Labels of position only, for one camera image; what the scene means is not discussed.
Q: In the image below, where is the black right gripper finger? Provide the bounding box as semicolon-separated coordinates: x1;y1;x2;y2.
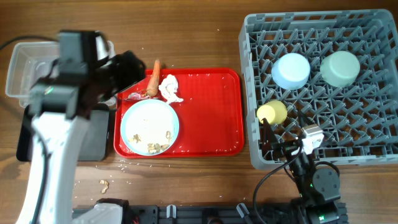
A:
297;111;315;128
262;118;279;152

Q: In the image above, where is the yellow cup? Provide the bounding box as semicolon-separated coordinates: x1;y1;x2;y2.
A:
256;100;287;125

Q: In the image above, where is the light blue bowl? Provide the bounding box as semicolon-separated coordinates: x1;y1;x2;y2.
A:
271;53;310;90

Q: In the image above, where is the mint green bowl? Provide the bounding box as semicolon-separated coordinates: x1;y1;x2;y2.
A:
320;51;361;88

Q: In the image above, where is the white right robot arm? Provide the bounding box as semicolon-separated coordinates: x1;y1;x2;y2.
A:
253;112;348;223

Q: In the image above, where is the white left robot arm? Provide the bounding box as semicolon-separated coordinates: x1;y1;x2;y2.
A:
17;30;146;223

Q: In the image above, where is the grey dishwasher rack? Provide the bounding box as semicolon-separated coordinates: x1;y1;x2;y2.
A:
239;9;397;170

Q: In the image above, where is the black waste bin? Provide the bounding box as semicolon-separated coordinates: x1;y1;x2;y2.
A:
16;103;110;162

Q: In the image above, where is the red snack wrapper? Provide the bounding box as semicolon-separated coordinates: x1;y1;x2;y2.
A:
124;90;151;101

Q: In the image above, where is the orange carrot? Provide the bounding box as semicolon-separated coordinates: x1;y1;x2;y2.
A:
146;59;161;97

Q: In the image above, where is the crumpled white napkin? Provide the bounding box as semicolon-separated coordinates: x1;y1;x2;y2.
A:
159;74;183;104

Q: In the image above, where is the red plastic tray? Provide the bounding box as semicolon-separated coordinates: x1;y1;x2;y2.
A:
113;67;244;159

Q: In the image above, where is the light blue plate with rice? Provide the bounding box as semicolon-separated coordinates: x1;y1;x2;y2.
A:
120;100;180;156

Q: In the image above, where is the clear plastic bin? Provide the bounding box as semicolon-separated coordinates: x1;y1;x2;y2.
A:
5;40;121;108

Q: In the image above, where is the peanut shell on table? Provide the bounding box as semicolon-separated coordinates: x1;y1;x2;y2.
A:
99;180;109;194

